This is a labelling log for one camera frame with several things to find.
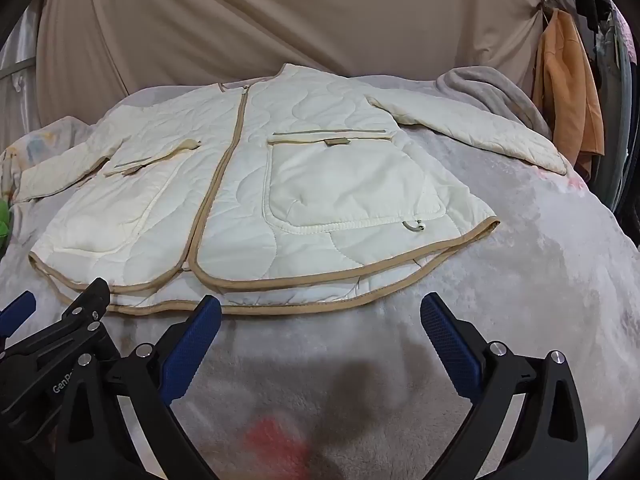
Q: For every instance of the beige backdrop cloth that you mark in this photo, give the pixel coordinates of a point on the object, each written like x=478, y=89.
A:
x=250, y=15

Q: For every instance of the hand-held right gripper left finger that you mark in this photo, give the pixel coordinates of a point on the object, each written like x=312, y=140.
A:
x=192, y=347

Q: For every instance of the green cloth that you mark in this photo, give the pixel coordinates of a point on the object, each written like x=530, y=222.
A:
x=4, y=220

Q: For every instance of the dark hanging clothes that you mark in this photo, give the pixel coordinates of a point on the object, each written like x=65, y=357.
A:
x=607, y=35

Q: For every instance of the cream quilted jacket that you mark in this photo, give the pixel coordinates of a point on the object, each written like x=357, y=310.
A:
x=250, y=180

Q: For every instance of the orange hanging garment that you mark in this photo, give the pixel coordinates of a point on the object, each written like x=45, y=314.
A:
x=567, y=85

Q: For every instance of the grey floral blanket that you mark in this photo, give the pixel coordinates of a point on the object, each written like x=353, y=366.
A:
x=500, y=285

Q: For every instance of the white metal frame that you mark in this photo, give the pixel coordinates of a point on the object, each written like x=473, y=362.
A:
x=15, y=67

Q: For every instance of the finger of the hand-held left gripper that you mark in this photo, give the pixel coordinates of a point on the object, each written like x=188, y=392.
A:
x=17, y=310
x=82, y=312

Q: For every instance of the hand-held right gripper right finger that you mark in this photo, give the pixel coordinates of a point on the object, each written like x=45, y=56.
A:
x=450, y=345

